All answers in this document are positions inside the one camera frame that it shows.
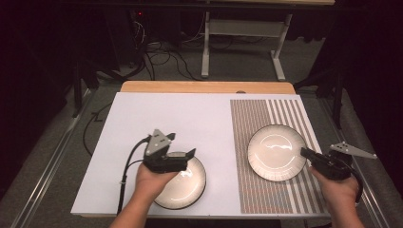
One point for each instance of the black computer case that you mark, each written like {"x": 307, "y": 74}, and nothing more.
{"x": 123, "y": 38}

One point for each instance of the wooden table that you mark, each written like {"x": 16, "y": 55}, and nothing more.
{"x": 206, "y": 86}

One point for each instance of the white metal desk frame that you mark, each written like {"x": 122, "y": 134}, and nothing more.
{"x": 240, "y": 28}

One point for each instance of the person's right hand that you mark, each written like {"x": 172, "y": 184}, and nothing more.
{"x": 339, "y": 196}

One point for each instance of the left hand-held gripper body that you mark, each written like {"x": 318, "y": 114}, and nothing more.
{"x": 161, "y": 161}

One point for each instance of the striped placemat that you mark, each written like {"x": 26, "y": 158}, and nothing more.
{"x": 250, "y": 196}

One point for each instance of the white board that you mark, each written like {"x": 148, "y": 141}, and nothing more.
{"x": 174, "y": 120}

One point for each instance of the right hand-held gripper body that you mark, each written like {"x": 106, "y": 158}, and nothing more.
{"x": 334, "y": 167}

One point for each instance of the aluminium floor rail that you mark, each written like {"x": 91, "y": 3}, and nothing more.
{"x": 50, "y": 164}
{"x": 373, "y": 205}

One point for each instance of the large white dark-rimmed plate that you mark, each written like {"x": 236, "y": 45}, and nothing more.
{"x": 272, "y": 152}

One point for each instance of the person's left hand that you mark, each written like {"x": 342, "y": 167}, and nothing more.
{"x": 149, "y": 185}

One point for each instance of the black stand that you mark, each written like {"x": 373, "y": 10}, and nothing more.
{"x": 338, "y": 95}
{"x": 77, "y": 88}

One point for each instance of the small white dark-rimmed plate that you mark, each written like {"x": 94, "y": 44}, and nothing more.
{"x": 187, "y": 190}

